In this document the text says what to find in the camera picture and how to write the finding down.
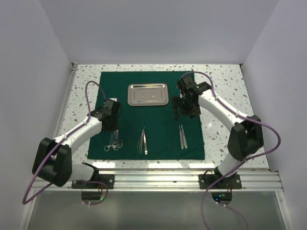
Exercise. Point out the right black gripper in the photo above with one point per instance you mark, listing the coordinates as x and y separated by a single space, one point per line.
177 101

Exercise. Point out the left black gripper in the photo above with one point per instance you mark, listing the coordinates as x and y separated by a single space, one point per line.
115 126

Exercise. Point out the steel ring-handled scissors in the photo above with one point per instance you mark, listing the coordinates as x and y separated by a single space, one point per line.
112 144

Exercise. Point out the thin steel tweezers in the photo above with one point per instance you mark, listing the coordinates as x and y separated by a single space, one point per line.
140 142
140 151

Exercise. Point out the dark green surgical cloth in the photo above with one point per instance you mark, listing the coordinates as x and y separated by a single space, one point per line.
161 128

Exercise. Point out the broad steel tweezers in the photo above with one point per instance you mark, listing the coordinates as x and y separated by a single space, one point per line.
145 143

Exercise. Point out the steel scalpel handle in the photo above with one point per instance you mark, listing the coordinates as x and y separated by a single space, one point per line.
184 141
181 137

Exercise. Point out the stainless steel instrument tray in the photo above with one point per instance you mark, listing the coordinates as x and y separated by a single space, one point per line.
148 94

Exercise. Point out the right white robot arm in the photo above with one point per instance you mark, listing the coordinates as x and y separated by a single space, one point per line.
245 138

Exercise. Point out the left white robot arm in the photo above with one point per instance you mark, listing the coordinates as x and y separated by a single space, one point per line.
53 161

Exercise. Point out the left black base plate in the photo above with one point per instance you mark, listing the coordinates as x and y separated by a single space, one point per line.
97 182

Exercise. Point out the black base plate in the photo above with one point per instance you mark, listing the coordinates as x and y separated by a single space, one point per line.
97 182
208 178

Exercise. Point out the aluminium front rail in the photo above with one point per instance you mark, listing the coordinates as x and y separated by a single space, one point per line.
188 181

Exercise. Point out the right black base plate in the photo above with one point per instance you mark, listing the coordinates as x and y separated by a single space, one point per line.
208 178

